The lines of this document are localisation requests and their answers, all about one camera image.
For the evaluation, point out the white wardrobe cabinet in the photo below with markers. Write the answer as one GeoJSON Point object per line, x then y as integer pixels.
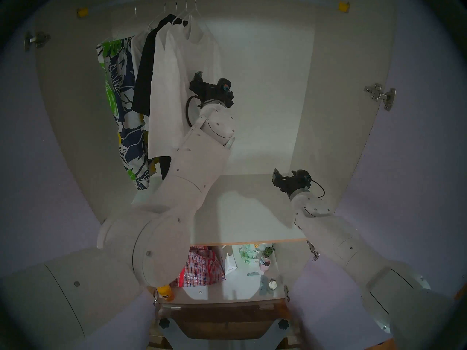
{"type": "Point", "coordinates": [262, 116]}

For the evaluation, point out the brown wooden panel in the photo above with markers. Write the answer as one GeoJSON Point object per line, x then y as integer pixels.
{"type": "Point", "coordinates": [226, 316]}

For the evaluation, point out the light green crumpled cloth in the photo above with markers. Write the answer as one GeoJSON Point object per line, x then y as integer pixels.
{"type": "Point", "coordinates": [248, 252]}

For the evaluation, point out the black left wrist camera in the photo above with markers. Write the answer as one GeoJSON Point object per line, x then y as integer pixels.
{"type": "Point", "coordinates": [224, 86]}

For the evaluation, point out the floral leaf print skirt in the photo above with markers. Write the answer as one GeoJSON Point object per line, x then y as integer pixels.
{"type": "Point", "coordinates": [124, 97]}

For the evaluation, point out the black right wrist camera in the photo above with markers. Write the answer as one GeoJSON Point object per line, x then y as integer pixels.
{"type": "Point", "coordinates": [303, 177]}

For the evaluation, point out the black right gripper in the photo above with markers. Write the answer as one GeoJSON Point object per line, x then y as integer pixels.
{"type": "Point", "coordinates": [290, 187]}

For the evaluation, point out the black star knob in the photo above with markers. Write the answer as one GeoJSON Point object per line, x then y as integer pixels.
{"type": "Point", "coordinates": [283, 324]}
{"type": "Point", "coordinates": [164, 323]}

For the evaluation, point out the lilac wardrobe door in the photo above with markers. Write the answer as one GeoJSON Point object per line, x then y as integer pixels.
{"type": "Point", "coordinates": [36, 170]}
{"type": "Point", "coordinates": [419, 189]}

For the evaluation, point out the grey-blue flat object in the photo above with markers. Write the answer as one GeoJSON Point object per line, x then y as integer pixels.
{"type": "Point", "coordinates": [263, 284]}

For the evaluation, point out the small round white object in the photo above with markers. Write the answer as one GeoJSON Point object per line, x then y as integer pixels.
{"type": "Point", "coordinates": [273, 284]}

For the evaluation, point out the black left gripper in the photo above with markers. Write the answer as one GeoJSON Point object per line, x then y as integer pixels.
{"type": "Point", "coordinates": [208, 92]}

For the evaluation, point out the white low shelf board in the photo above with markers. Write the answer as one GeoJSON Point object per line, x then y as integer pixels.
{"type": "Point", "coordinates": [240, 287]}

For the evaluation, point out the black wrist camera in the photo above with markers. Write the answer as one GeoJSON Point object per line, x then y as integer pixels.
{"type": "Point", "coordinates": [224, 86]}
{"type": "Point", "coordinates": [303, 177]}

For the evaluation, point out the grey robot base frame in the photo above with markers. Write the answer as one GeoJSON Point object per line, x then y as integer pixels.
{"type": "Point", "coordinates": [226, 343]}

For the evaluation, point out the yellow rail bracket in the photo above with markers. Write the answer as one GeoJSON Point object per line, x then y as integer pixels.
{"type": "Point", "coordinates": [343, 6]}
{"type": "Point", "coordinates": [82, 12]}

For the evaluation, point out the long white shirt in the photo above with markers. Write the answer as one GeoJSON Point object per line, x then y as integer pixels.
{"type": "Point", "coordinates": [164, 97]}

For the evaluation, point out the black long shirt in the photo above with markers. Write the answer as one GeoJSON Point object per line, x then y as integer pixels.
{"type": "Point", "coordinates": [144, 86]}

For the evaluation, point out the red plaid woven bag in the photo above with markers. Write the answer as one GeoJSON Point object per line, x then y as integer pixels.
{"type": "Point", "coordinates": [200, 269]}

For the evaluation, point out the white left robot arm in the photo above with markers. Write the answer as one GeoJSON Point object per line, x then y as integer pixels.
{"type": "Point", "coordinates": [171, 207]}

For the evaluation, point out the orange drink bottle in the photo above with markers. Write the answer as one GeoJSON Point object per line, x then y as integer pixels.
{"type": "Point", "coordinates": [166, 294]}

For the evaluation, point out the white short-sleeve t-shirt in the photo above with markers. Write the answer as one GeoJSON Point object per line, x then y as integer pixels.
{"type": "Point", "coordinates": [206, 57]}

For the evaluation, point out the metal door hinge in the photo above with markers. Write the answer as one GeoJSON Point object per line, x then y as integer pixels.
{"type": "Point", "coordinates": [313, 250]}
{"type": "Point", "coordinates": [36, 40]}
{"type": "Point", "coordinates": [379, 96]}

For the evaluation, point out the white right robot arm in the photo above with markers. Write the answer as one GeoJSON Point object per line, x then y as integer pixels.
{"type": "Point", "coordinates": [346, 243]}

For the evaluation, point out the pink cup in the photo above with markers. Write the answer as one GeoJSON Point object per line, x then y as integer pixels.
{"type": "Point", "coordinates": [265, 264]}

